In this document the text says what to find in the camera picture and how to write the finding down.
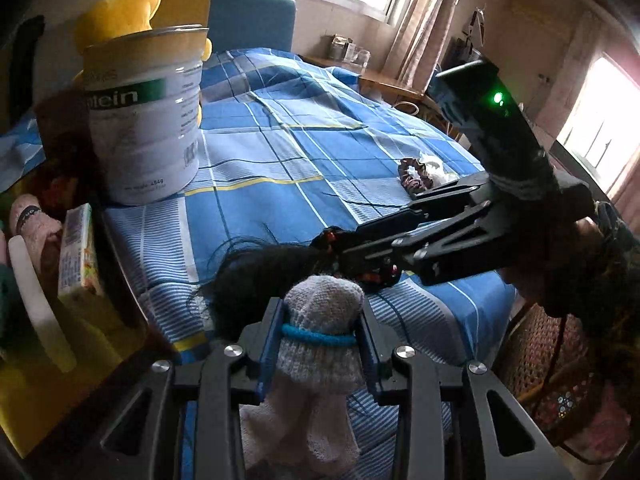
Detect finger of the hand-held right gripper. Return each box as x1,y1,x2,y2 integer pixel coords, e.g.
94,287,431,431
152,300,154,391
342,204,507,291
312,172,496,258

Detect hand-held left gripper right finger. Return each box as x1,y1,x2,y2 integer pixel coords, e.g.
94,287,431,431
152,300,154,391
357,305,573,480

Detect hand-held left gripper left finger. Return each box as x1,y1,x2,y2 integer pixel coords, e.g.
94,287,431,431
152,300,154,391
65,297,289,480

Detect white sock with blue band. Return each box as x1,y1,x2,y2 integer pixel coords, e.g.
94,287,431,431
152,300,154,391
240,275,366,473

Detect black hair wig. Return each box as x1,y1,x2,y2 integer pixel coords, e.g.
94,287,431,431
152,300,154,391
187,225,351,346

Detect person's right forearm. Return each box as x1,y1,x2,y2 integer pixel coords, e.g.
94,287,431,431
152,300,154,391
542,200,640,391

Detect person's right hand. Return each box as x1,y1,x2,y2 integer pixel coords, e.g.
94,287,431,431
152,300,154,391
514,219,602,313

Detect brown satin scrunchie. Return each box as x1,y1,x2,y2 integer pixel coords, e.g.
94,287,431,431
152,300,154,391
398,157,432,193

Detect clear plastic bag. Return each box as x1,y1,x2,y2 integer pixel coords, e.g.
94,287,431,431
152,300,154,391
417,152,458,188

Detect bright side window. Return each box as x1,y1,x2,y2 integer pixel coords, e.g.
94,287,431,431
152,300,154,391
557,52,640,196

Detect beige curtain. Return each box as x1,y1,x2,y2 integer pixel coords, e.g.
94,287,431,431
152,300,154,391
382,0,468,91

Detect blue plaid bed sheet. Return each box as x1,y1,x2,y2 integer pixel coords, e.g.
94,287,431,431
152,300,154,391
0,47,516,480

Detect wooden desk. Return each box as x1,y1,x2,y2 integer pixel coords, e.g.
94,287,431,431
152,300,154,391
305,55,431,106

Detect wicker chair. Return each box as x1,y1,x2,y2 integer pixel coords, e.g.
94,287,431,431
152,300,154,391
492,302,606,436

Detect boxes on desk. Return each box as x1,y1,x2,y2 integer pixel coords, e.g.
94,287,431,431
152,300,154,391
327,34,373,66

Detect small white juice carton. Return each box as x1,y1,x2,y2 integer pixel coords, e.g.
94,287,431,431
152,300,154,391
57,203,106,301

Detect yellow storage box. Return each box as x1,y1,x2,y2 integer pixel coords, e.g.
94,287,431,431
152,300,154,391
0,300,151,461

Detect white tin can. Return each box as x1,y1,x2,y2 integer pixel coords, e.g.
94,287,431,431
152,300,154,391
82,25,211,206

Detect yellow headboard panel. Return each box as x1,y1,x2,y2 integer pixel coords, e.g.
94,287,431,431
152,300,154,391
150,0,212,31

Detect yellow plush toy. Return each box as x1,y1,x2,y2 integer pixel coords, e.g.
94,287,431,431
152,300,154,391
74,0,213,126

